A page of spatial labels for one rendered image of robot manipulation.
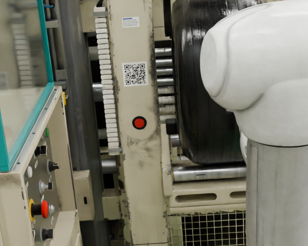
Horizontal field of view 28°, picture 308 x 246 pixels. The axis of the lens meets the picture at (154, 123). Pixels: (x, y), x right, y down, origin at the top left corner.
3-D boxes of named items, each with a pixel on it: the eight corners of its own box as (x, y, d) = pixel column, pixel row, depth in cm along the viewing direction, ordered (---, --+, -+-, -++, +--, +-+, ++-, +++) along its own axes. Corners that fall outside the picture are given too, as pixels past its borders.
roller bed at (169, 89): (128, 127, 235) (121, 51, 225) (129, 114, 249) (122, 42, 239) (179, 123, 235) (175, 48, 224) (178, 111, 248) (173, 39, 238)
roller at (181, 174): (170, 183, 191) (169, 170, 190) (170, 179, 196) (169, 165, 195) (283, 176, 190) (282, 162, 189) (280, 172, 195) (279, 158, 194)
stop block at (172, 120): (166, 135, 212) (165, 122, 210) (166, 130, 217) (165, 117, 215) (177, 134, 212) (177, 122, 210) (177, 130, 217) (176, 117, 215)
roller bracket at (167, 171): (164, 197, 189) (161, 169, 186) (162, 148, 226) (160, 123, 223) (174, 196, 189) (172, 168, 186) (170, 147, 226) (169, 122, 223)
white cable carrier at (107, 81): (109, 155, 198) (93, 8, 181) (110, 149, 202) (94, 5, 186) (122, 154, 198) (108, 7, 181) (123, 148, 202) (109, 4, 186)
